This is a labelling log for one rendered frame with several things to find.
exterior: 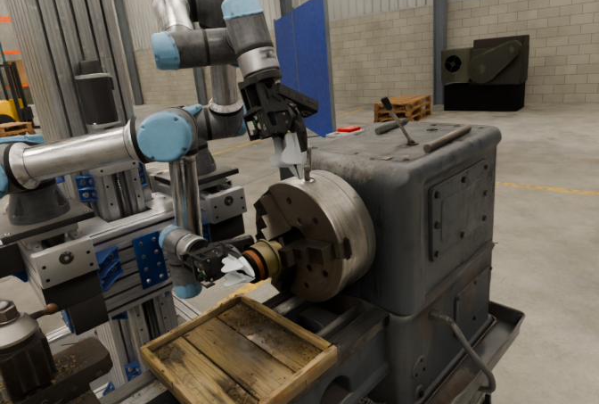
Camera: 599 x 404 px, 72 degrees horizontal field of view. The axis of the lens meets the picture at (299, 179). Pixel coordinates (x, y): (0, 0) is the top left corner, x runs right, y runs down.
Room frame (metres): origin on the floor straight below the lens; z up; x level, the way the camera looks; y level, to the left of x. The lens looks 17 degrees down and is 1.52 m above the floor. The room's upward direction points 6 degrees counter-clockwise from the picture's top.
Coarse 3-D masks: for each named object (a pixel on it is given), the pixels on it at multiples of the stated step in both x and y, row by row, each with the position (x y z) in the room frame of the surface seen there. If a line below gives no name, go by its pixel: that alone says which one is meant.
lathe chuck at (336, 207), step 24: (288, 192) 0.94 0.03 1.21; (312, 192) 0.90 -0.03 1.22; (336, 192) 0.92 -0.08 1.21; (288, 216) 0.95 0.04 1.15; (312, 216) 0.89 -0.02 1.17; (336, 216) 0.86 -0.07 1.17; (288, 240) 0.99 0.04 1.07; (336, 240) 0.84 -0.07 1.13; (360, 240) 0.87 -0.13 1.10; (312, 264) 0.90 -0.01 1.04; (336, 264) 0.84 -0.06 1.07; (360, 264) 0.87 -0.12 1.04; (312, 288) 0.91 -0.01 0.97; (336, 288) 0.84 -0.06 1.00
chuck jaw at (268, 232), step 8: (264, 200) 0.97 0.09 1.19; (272, 200) 0.98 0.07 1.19; (256, 208) 0.98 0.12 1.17; (264, 208) 0.95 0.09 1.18; (272, 208) 0.96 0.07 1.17; (264, 216) 0.94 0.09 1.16; (272, 216) 0.95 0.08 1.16; (280, 216) 0.96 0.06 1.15; (256, 224) 0.95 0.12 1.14; (264, 224) 0.93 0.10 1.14; (272, 224) 0.93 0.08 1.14; (280, 224) 0.94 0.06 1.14; (288, 224) 0.95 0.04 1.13; (264, 232) 0.90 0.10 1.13; (272, 232) 0.91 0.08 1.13; (280, 232) 0.92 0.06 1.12; (272, 240) 0.93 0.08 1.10
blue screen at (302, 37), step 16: (320, 0) 6.01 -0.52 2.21; (288, 16) 8.21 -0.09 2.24; (304, 16) 6.98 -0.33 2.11; (320, 16) 6.07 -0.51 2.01; (288, 32) 8.35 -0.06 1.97; (304, 32) 7.07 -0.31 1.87; (320, 32) 6.13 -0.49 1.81; (288, 48) 8.50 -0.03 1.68; (304, 48) 7.17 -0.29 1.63; (320, 48) 6.19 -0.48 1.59; (288, 64) 8.65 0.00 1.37; (304, 64) 7.26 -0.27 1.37; (320, 64) 6.26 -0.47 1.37; (288, 80) 8.82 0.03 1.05; (304, 80) 7.37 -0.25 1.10; (320, 80) 6.33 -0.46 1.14; (320, 96) 6.40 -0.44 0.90; (320, 112) 6.47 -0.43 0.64; (320, 128) 6.55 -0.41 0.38
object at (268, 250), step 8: (264, 240) 0.88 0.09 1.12; (248, 248) 0.88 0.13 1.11; (256, 248) 0.85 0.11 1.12; (264, 248) 0.86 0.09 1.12; (272, 248) 0.86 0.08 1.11; (248, 256) 0.83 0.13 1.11; (256, 256) 0.84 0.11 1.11; (264, 256) 0.84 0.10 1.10; (272, 256) 0.85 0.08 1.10; (256, 264) 0.82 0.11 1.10; (264, 264) 0.83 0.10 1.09; (272, 264) 0.84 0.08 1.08; (280, 264) 0.85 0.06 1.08; (256, 272) 0.81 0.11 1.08; (264, 272) 0.83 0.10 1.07; (272, 272) 0.84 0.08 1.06; (256, 280) 0.82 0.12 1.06
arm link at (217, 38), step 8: (208, 32) 0.90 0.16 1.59; (216, 32) 0.90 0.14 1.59; (224, 32) 0.91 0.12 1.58; (208, 40) 0.89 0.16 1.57; (216, 40) 0.89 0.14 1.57; (224, 40) 0.90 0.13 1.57; (216, 48) 0.89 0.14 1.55; (224, 48) 0.89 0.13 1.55; (232, 48) 0.88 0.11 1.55; (216, 56) 0.89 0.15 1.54; (224, 56) 0.90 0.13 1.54; (232, 56) 0.91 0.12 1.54; (216, 64) 0.91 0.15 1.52; (224, 64) 0.93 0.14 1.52; (232, 64) 0.96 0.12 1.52
